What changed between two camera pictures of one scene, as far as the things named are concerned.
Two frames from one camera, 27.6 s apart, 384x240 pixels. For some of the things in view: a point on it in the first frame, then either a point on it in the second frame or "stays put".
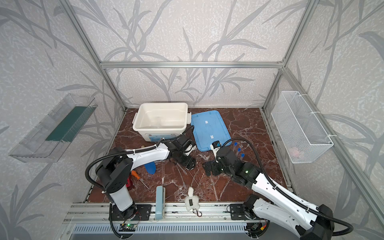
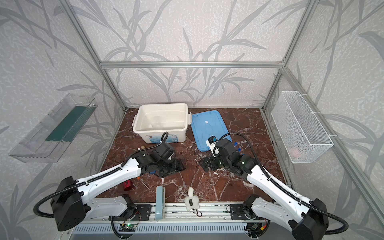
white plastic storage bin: (156, 121) stays put
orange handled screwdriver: (135, 174) stays put
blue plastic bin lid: (208, 127) stays put
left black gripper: (182, 150) to (169, 167)
